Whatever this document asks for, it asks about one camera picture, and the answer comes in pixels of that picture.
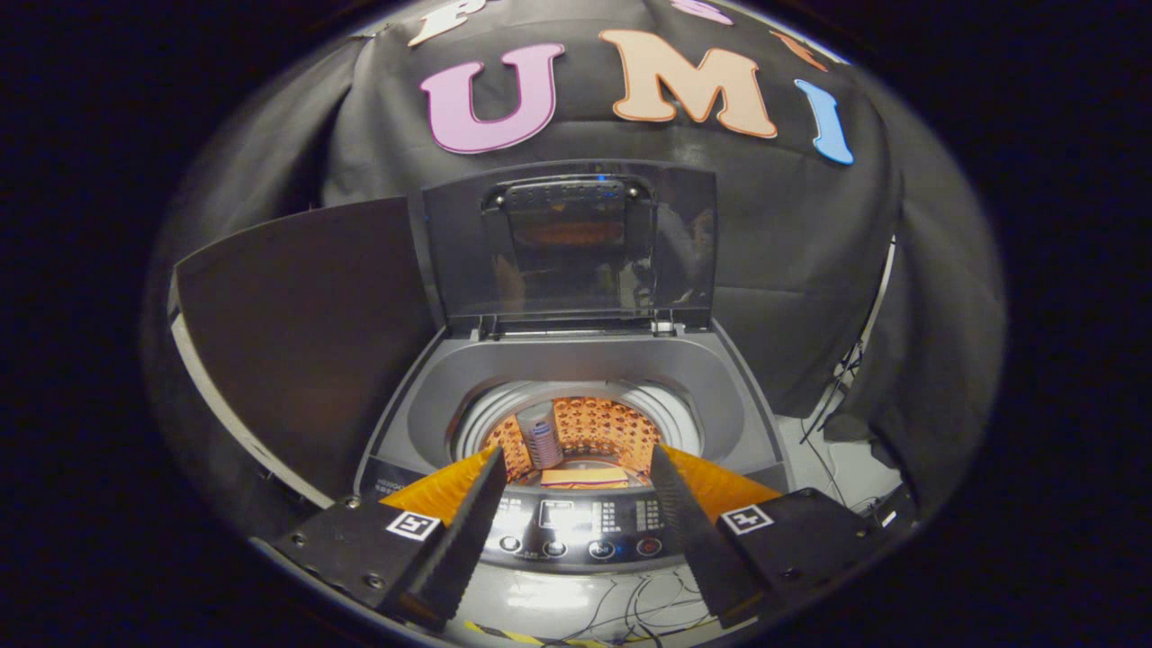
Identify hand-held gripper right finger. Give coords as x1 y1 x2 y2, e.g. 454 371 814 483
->
648 444 887 629

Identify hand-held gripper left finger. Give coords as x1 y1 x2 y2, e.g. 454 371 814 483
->
270 445 509 631

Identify orange shirt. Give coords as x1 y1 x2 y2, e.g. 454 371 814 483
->
538 464 631 491

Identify grey washing machine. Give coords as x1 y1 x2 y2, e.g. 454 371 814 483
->
353 319 793 577

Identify black box with white label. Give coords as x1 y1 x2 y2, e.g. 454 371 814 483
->
862 484 921 534

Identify grey cabinet with dark top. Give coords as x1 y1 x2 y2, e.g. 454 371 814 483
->
168 196 442 541

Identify metal backdrop stand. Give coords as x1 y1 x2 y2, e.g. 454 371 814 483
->
799 236 898 444

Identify thin floor cables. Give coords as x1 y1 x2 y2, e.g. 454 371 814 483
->
576 576 721 644

